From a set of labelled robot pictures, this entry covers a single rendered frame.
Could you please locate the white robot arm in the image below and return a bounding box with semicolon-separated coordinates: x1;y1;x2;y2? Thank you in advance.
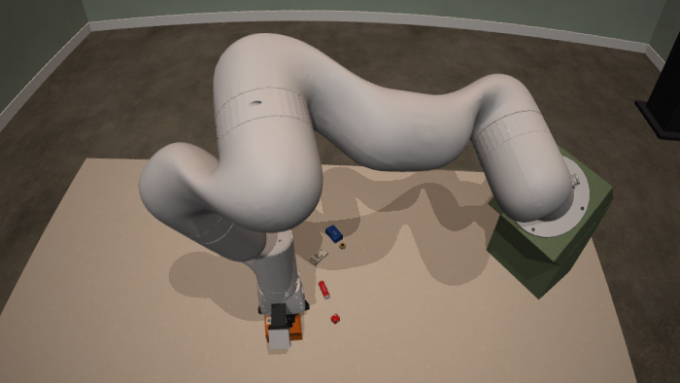
139;33;590;299

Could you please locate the red battery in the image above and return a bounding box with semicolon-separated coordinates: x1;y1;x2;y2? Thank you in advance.
319;281;330;299

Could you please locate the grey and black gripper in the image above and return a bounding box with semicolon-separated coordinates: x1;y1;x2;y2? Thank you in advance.
257;277;310;328

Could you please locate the orange rack of bins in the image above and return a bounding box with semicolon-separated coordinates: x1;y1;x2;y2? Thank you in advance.
264;313;303;342

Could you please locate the white domino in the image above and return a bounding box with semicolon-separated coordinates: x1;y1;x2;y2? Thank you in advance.
309;248;328;265

